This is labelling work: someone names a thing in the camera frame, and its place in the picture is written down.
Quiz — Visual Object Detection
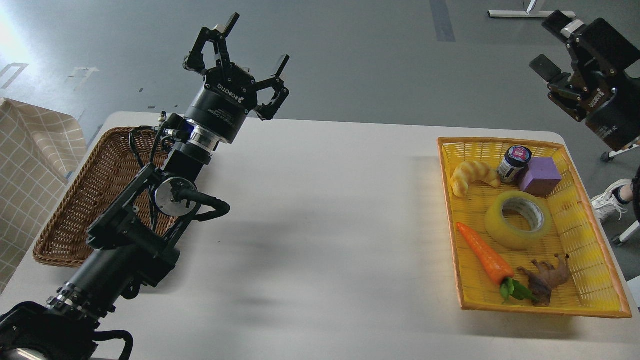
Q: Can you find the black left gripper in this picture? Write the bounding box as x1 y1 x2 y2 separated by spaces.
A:
183 12 291 145

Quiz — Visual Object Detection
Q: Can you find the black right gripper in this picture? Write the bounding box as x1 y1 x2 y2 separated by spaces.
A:
529 10 640 151

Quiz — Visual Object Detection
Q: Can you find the yellow tape roll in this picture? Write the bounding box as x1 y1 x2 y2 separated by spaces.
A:
484 190 553 251

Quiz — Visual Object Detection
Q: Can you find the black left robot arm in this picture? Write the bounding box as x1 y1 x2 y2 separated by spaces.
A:
1 13 290 360

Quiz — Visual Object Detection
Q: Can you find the white caster leg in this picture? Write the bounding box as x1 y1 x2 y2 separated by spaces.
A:
599 142 640 163

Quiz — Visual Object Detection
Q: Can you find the white stand base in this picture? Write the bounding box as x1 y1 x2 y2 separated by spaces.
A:
487 0 554 19

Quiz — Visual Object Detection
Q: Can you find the purple block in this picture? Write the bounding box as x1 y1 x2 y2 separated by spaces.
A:
518 157 562 198

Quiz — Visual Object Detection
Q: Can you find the small dark jar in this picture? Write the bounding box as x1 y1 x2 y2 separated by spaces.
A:
497 145 533 183

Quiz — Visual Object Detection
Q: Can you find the white sneaker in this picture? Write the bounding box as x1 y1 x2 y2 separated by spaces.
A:
590 178 633 223

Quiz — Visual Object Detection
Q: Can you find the brown wicker basket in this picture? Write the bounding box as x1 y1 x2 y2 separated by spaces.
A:
32 126 172 268

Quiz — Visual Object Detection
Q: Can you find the toy croissant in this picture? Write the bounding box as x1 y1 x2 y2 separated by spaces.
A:
450 161 502 198

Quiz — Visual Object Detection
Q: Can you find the beige checkered cloth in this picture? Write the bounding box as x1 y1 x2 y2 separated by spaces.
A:
0 98 87 290

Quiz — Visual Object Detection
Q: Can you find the brown toy animal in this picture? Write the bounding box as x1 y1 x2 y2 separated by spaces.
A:
516 253 571 306

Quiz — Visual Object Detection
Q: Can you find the yellow plastic basket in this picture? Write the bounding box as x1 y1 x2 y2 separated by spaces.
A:
437 137 633 319

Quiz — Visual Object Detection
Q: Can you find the orange toy carrot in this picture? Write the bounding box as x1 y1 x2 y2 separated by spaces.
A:
455 222 538 303

